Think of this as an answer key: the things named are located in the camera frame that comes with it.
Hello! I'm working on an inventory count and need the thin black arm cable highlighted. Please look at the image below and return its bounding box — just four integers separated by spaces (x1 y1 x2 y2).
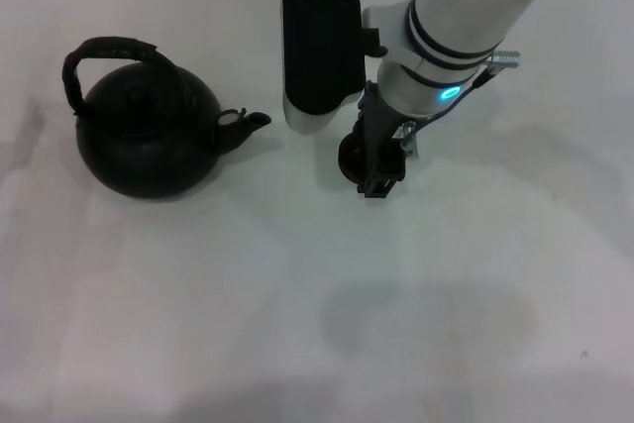
410 69 496 138

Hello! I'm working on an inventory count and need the black round teapot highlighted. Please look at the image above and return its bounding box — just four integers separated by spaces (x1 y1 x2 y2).
61 35 272 200

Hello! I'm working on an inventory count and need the silver cable plug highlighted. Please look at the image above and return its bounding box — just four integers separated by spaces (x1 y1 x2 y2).
486 49 523 73

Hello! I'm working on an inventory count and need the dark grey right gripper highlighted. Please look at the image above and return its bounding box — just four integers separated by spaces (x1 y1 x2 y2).
355 79 423 202

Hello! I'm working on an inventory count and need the small silver cable clip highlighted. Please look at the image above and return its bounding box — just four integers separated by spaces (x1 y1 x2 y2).
395 121 422 160

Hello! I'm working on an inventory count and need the black silver wrist camera box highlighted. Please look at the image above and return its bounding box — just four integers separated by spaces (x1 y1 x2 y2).
280 0 388 137

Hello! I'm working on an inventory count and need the small dark teacup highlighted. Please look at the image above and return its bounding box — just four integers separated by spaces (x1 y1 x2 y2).
337 133 378 182

